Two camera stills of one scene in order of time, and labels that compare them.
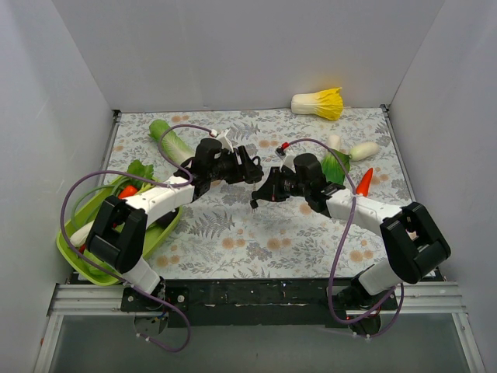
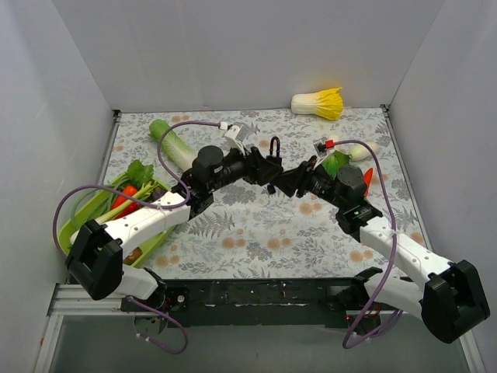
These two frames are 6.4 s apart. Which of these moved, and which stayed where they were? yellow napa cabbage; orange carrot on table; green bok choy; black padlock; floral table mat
Moved: black padlock
Stayed: yellow napa cabbage; orange carrot on table; floral table mat; green bok choy
